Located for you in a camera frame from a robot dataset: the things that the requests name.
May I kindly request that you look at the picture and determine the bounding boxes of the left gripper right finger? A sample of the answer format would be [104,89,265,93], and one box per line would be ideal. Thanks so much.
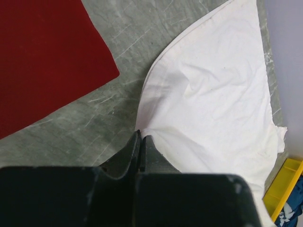
[139,135,180,174]

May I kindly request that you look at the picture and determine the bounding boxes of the white t-shirt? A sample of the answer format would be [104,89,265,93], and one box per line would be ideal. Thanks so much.
[136,0,287,227]

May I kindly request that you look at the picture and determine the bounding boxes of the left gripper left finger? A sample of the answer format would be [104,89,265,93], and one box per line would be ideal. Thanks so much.
[101,130,141,179]

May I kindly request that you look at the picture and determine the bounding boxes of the yellow plastic bin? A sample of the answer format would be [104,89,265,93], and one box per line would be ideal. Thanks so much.
[263,158,303,221]

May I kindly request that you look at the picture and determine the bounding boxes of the red folded t-shirt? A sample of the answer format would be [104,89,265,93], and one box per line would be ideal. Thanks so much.
[0,0,119,138]

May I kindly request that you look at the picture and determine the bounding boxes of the blue t-shirt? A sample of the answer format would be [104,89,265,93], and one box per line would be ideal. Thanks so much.
[275,176,303,227]

